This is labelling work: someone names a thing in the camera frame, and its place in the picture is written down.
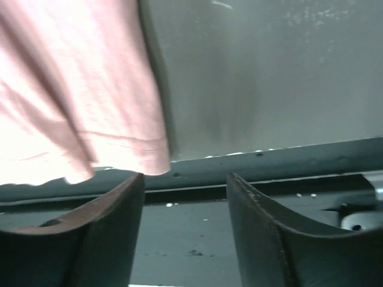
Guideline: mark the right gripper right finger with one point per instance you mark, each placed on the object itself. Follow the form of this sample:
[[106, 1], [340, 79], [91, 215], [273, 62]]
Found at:
[[277, 246]]

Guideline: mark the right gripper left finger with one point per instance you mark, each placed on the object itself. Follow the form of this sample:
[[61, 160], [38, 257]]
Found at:
[[93, 245]]

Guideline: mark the pink printed t shirt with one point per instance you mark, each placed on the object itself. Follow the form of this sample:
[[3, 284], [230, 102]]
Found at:
[[77, 92]]

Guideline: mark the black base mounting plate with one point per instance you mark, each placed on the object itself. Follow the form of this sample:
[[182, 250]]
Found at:
[[185, 235]]

